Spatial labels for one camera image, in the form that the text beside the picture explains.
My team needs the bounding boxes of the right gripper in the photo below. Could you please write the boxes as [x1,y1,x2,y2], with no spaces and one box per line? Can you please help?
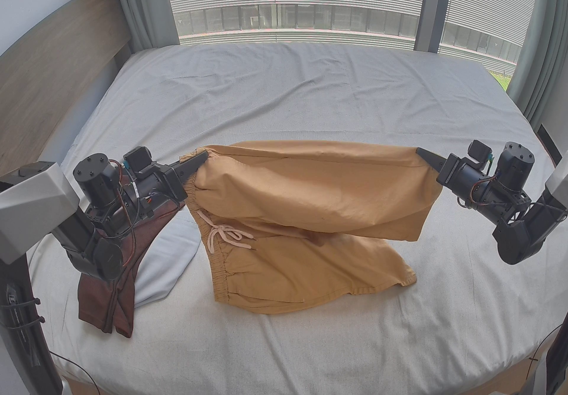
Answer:
[436,154,488,204]

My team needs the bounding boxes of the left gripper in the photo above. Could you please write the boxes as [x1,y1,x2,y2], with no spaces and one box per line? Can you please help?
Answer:
[132,162,189,213]

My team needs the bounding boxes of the tan drawstring shorts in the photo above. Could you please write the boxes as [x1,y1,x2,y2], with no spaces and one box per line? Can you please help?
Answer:
[183,140,444,317]

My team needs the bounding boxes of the bed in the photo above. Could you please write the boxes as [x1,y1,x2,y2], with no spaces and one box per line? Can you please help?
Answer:
[0,0,568,395]

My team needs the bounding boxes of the pale grey garment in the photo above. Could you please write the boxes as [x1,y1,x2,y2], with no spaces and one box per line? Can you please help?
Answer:
[132,209,199,310]

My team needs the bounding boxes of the brown garment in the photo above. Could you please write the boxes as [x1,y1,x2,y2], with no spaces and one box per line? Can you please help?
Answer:
[77,180,187,339]

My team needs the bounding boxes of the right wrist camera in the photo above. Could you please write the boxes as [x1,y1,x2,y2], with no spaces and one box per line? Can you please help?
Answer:
[469,140,494,173]

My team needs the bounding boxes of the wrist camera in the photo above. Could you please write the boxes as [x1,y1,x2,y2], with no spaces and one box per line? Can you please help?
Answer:
[123,146,163,181]
[469,140,494,173]

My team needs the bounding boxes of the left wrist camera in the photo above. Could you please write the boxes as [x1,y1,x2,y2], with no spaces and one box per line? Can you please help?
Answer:
[123,146,163,181]

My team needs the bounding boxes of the black cable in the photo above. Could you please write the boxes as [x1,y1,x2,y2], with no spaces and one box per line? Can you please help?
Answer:
[525,323,568,387]
[48,350,105,395]

